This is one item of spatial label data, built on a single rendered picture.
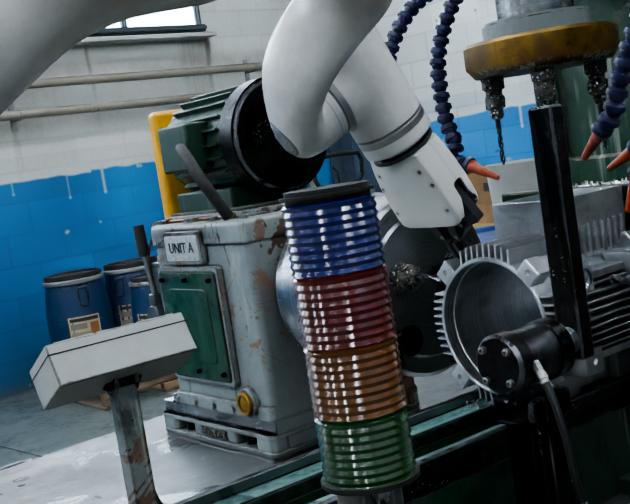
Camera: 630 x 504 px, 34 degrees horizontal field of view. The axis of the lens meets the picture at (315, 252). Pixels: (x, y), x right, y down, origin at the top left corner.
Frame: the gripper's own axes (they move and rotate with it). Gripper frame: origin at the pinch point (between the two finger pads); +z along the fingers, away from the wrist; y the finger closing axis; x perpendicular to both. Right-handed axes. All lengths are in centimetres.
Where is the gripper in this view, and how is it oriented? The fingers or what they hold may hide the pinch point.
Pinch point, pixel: (465, 247)
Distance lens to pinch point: 122.6
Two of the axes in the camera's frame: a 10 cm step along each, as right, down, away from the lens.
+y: 6.0, -0.1, -8.0
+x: 6.0, -6.5, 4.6
